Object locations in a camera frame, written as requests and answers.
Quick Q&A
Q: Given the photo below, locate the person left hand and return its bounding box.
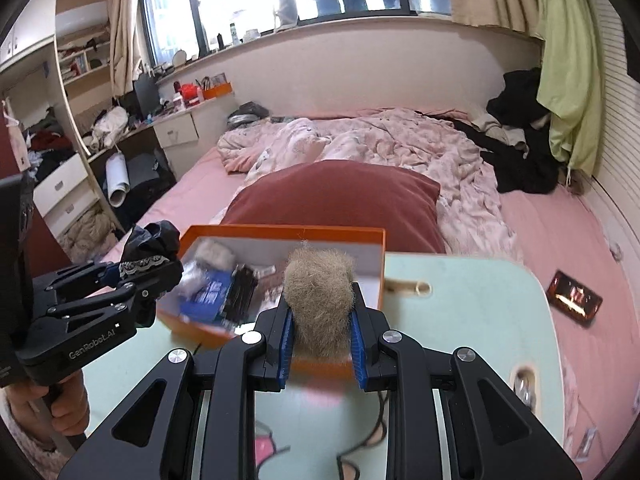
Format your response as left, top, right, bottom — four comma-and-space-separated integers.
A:
3, 370, 90, 444

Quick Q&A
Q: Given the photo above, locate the white pink fluffy scrunchie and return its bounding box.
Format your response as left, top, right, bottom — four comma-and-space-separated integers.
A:
193, 237, 236, 272

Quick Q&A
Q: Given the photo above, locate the brown fur scrunchie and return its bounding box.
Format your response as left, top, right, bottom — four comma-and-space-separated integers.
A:
283, 247, 354, 362

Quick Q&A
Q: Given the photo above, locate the green hanging cloth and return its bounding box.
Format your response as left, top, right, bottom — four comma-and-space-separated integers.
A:
537, 0, 603, 178

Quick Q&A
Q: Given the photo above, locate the blue square tin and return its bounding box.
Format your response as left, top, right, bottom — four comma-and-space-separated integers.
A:
178, 270, 232, 324

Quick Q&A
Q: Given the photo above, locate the orange box on cabinet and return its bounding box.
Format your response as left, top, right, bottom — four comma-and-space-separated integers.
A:
203, 82, 233, 100

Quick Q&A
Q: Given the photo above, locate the white bedside drawer cabinet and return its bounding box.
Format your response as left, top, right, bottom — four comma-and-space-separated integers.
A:
153, 93, 239, 180

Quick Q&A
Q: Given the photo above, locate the black pouch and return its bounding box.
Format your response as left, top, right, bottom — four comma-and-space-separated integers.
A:
222, 266, 258, 325

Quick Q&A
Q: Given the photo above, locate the black clothes pile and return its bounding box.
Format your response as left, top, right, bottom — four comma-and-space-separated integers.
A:
439, 66, 564, 196

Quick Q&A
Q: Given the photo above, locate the brown snack packet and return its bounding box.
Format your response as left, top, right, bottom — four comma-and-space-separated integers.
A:
546, 270, 603, 327

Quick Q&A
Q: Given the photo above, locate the dark red pillow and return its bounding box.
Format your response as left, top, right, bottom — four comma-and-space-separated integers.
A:
221, 160, 446, 254

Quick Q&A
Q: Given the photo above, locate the white paper roll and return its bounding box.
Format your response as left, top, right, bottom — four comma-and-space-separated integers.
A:
105, 153, 130, 208

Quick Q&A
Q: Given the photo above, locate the orange cardboard box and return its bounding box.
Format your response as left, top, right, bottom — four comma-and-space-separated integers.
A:
156, 224, 386, 379

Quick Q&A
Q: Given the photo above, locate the pink floral duvet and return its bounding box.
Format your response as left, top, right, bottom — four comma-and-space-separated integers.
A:
217, 108, 523, 262

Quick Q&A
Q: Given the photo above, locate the clear plastic wrap bundle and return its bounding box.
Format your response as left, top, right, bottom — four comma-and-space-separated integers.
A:
175, 260, 214, 299

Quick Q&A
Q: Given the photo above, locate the black satin lace scrunchie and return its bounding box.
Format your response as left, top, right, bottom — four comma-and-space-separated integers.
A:
118, 220, 180, 282

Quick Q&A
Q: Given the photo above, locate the red container on cabinet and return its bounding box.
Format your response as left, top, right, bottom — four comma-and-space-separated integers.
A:
180, 84, 205, 107

